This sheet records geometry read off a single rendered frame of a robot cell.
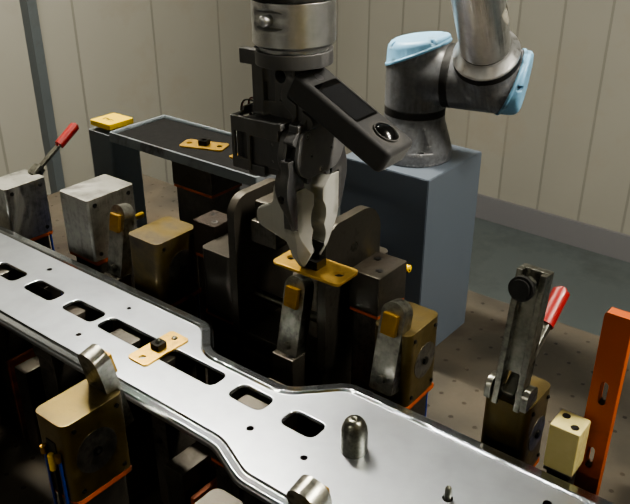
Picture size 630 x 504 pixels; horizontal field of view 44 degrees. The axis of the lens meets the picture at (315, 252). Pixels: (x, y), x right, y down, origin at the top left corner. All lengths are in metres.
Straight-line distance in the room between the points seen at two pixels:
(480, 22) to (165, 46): 2.58
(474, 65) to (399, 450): 0.70
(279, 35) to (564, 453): 0.55
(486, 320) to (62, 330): 0.96
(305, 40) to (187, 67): 3.16
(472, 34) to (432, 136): 0.25
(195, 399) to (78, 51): 2.55
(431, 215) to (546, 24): 2.24
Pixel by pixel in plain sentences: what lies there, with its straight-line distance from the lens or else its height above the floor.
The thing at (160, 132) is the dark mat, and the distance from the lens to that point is 1.51.
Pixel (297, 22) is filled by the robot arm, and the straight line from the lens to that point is 0.69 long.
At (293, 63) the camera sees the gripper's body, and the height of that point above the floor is 1.47.
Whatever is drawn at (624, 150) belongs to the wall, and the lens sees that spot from 3.61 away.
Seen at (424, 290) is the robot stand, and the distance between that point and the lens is 1.55.
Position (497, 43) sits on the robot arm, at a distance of 1.35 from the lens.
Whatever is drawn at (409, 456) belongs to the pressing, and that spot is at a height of 1.00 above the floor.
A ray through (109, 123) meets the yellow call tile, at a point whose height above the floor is 1.16.
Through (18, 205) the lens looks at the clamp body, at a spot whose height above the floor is 1.02.
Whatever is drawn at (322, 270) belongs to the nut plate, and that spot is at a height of 1.26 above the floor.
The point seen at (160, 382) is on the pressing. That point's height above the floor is 1.00.
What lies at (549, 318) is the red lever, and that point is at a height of 1.13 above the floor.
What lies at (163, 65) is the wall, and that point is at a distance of 3.74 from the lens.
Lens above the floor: 1.63
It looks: 27 degrees down
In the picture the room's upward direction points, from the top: straight up
